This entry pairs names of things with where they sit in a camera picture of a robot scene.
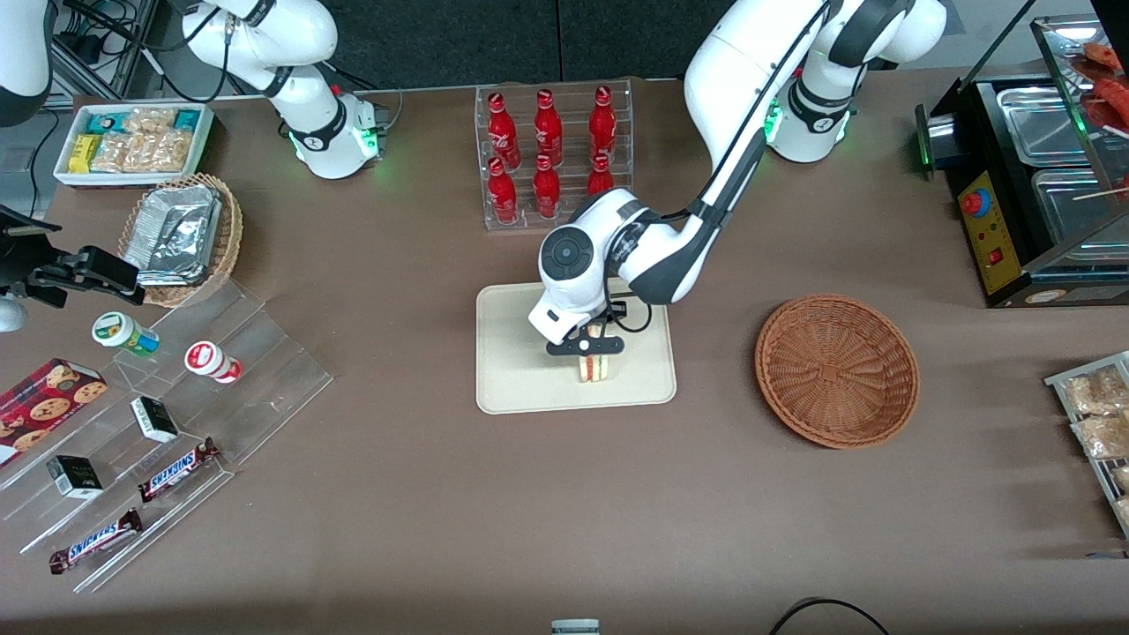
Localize clear acrylic bottle rack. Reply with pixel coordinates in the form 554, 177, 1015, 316
475, 79, 634, 232

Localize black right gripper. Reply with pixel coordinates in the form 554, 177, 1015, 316
0, 205, 147, 310

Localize round brown wicker basket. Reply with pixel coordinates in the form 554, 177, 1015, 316
754, 294, 921, 451

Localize red chocolate cookie box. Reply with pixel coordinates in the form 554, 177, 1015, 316
0, 357, 108, 469

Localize aluminium frame with cables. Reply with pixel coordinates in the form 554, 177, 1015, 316
49, 0, 191, 102

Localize tray of wrapped snacks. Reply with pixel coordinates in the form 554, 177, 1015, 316
1044, 351, 1129, 539

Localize aluminium foil tray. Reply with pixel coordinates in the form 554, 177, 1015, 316
123, 183, 222, 287

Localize white rectangular snack bin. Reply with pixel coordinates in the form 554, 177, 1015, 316
53, 102, 215, 189

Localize red lid yogurt cup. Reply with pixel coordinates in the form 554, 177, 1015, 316
184, 340, 243, 385

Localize small black carton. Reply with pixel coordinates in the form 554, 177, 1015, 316
131, 396, 181, 444
46, 454, 105, 501

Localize beige plastic serving tray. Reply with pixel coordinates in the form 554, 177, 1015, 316
475, 275, 677, 415

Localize clear cracker bag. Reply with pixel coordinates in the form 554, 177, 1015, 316
92, 132, 147, 174
123, 108, 178, 136
141, 131, 194, 174

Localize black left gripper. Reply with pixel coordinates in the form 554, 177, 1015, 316
545, 303, 630, 366

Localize black hot food display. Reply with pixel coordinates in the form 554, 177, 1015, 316
915, 13, 1129, 309

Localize steel food pan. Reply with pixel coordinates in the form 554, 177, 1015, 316
1030, 166, 1129, 250
995, 84, 1095, 168

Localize brown snickers bar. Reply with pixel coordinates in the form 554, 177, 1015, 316
138, 437, 221, 504
49, 508, 144, 575

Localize triangular sandwich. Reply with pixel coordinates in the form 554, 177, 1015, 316
578, 340, 611, 384

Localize clear acrylic stepped display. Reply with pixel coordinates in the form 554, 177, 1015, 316
0, 278, 334, 594

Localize green lid yogurt cup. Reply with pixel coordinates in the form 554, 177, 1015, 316
92, 311, 161, 358

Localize black backdrop panel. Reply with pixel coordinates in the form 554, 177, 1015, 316
322, 0, 751, 89

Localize black floor cable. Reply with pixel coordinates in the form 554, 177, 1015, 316
767, 598, 892, 635

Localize light wicker basket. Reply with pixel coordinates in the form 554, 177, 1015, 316
118, 173, 244, 309

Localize black right base cables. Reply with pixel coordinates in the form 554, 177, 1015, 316
328, 63, 404, 133

